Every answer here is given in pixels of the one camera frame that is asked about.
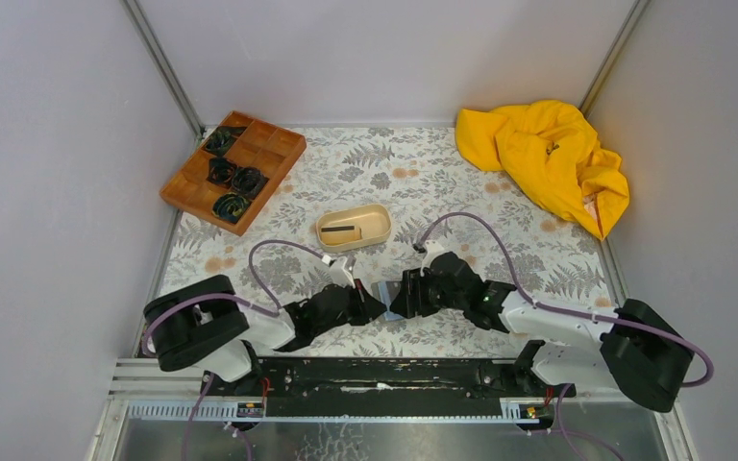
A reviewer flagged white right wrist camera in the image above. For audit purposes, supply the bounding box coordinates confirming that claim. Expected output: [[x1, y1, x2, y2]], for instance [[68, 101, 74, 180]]
[[413, 240, 447, 269]]

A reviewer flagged yellow crumpled cloth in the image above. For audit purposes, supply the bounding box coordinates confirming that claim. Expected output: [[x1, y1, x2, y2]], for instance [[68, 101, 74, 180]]
[[455, 100, 630, 240]]

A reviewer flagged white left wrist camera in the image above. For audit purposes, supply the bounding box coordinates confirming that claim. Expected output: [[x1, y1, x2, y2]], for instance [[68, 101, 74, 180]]
[[321, 255, 356, 288]]

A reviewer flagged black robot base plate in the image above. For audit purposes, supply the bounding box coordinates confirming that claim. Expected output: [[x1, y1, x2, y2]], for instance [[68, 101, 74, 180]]
[[209, 356, 565, 418]]

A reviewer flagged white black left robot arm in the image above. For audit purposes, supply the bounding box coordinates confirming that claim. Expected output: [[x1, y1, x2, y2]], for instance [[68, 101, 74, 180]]
[[140, 276, 386, 383]]

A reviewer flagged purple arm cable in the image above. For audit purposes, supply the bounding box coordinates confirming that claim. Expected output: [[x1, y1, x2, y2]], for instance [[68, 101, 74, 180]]
[[414, 211, 715, 389], [141, 239, 335, 357]]

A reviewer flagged grey card holder wallet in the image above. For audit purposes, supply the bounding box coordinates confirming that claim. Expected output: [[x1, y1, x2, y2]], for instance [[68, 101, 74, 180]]
[[371, 280, 404, 322]]

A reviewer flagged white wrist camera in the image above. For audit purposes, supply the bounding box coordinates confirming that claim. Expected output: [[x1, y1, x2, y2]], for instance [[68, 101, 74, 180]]
[[413, 240, 447, 269], [321, 255, 356, 288]]

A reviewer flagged orange compartment organizer tray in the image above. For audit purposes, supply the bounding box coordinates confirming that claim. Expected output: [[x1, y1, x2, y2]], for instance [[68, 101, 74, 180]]
[[160, 111, 307, 236]]

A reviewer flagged floral patterned table mat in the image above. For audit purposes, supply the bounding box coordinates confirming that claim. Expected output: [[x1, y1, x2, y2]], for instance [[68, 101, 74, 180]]
[[160, 128, 614, 309]]

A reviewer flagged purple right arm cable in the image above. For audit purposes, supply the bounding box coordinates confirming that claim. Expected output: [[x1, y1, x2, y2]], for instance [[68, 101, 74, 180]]
[[414, 211, 715, 389]]

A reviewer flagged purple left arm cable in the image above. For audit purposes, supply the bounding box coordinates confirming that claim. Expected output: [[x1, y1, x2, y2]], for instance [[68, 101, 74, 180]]
[[141, 239, 335, 357]]

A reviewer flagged dark rolled ribbon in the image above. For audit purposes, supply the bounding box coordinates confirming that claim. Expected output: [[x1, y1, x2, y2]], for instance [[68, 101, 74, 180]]
[[211, 192, 252, 224], [203, 126, 247, 157], [207, 157, 237, 188], [232, 166, 268, 200]]

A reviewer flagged beige oval plastic tray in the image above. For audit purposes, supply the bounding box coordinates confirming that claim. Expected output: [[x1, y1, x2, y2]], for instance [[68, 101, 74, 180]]
[[315, 204, 392, 253]]

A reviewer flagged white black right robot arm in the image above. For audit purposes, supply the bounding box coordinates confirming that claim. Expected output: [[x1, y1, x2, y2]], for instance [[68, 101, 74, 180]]
[[389, 252, 695, 413]]

